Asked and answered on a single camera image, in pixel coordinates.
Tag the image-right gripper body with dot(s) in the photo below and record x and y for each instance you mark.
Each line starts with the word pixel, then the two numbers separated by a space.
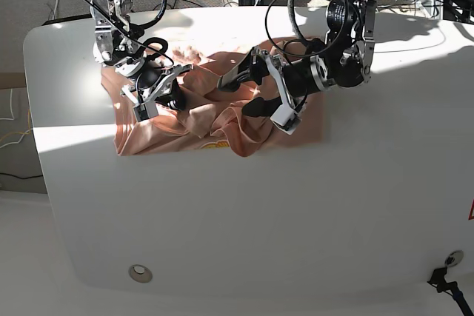
pixel 296 80

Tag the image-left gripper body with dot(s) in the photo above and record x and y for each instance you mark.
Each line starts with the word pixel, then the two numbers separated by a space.
pixel 152 82

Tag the salmon pink T-shirt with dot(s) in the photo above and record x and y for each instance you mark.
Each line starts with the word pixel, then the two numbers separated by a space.
pixel 212 118

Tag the round metal table grommet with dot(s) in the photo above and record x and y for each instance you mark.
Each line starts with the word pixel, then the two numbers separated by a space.
pixel 140 273

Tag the red warning sticker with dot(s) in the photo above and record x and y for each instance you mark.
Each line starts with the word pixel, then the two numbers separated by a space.
pixel 471 214

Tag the right round table grommet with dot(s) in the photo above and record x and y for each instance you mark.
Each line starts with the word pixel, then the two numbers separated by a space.
pixel 454 258

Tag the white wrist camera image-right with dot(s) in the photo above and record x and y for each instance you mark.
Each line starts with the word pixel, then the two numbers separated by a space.
pixel 286 119

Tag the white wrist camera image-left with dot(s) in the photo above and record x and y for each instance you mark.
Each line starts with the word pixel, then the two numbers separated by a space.
pixel 145 111

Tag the black clamp with cable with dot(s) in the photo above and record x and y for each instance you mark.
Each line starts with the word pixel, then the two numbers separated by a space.
pixel 438 281

